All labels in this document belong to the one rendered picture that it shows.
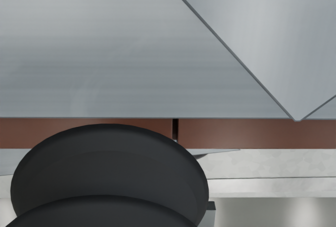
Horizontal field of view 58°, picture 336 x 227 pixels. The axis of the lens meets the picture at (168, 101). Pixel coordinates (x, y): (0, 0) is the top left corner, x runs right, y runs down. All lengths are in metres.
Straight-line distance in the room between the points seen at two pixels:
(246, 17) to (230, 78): 0.04
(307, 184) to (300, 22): 0.36
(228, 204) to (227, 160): 1.06
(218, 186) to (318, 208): 1.21
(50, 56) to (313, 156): 0.40
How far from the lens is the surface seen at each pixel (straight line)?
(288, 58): 0.22
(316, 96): 0.24
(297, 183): 0.53
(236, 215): 1.59
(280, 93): 0.23
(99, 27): 0.20
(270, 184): 0.52
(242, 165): 0.48
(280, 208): 1.61
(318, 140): 0.30
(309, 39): 0.22
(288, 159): 0.50
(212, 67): 0.21
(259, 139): 0.28
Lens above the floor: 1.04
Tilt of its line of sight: 63 degrees down
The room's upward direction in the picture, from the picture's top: 178 degrees clockwise
